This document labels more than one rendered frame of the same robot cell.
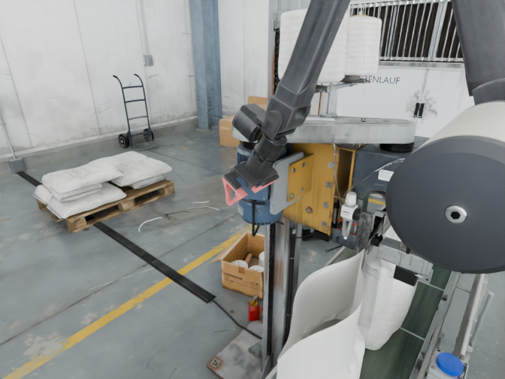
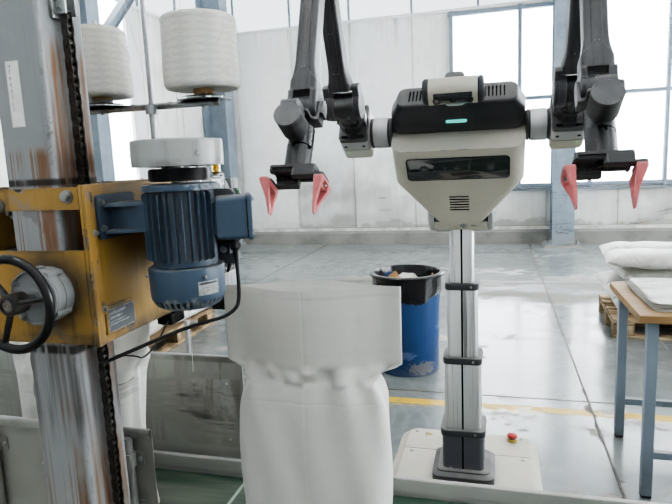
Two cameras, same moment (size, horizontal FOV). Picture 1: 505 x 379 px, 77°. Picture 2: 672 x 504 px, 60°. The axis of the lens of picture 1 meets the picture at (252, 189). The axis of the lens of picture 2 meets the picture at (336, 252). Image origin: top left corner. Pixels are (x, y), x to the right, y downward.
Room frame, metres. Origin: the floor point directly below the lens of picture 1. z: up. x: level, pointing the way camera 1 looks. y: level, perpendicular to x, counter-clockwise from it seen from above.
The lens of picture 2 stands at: (1.14, 1.16, 1.36)
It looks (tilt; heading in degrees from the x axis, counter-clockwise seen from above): 9 degrees down; 246
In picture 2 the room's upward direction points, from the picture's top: 2 degrees counter-clockwise
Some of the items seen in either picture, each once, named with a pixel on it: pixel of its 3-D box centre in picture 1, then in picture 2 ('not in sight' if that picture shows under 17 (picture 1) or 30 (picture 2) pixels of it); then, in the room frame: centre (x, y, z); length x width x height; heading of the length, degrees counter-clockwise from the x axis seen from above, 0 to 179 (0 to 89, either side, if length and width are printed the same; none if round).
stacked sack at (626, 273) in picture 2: not in sight; (643, 268); (-2.82, -1.89, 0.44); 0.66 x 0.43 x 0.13; 50
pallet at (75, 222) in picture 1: (109, 194); not in sight; (3.30, 1.63, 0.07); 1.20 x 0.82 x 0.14; 140
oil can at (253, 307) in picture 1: (252, 305); not in sight; (1.54, 0.00, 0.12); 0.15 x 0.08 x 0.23; 140
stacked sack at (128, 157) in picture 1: (119, 162); not in sight; (3.66, 1.61, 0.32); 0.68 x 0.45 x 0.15; 140
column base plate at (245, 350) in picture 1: (264, 344); not in sight; (1.26, -0.07, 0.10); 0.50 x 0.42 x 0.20; 140
